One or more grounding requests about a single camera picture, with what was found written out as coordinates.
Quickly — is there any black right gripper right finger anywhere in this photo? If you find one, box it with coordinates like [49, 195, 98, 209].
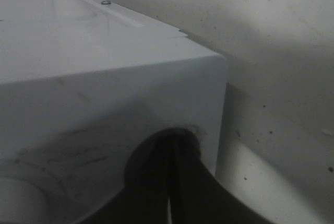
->
[171, 129, 270, 223]

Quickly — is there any white microwave oven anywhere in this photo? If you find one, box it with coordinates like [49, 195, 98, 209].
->
[1, 0, 228, 223]

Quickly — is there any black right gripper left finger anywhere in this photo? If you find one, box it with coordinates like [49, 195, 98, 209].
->
[80, 132, 173, 224]

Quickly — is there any upper white microwave knob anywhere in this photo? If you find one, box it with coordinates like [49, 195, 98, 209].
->
[1, 177, 66, 223]

